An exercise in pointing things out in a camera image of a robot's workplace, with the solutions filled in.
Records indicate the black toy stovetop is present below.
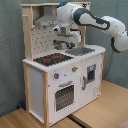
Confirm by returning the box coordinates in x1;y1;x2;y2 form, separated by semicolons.
34;53;71;66

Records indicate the grey range hood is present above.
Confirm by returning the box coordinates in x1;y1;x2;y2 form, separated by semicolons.
34;5;57;27

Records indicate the left red oven knob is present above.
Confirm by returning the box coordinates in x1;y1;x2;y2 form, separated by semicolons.
54;73;60;79

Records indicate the oven door with window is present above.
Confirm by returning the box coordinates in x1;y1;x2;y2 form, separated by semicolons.
55;81;75;112

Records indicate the right red oven knob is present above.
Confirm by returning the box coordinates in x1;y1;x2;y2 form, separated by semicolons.
72;67;78;72

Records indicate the red oven knob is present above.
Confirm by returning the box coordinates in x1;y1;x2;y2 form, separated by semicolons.
72;67;78;72
54;73;60;79

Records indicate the wooden toy kitchen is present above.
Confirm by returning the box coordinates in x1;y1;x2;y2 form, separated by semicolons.
22;3;105;128

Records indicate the grey cupboard door handle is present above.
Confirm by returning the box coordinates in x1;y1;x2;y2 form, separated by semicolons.
82;76;87;90

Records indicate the grey ice dispenser panel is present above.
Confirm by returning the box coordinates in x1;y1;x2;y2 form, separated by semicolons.
87;65;96;83

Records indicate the silver toy pot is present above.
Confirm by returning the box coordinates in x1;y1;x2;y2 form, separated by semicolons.
53;40;74;50

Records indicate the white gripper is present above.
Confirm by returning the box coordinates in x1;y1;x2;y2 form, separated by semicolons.
53;26;81;43

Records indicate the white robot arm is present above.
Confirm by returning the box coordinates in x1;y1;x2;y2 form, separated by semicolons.
53;2;128;53

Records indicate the grey toy sink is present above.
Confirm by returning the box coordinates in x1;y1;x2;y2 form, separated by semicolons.
66;47;94;56

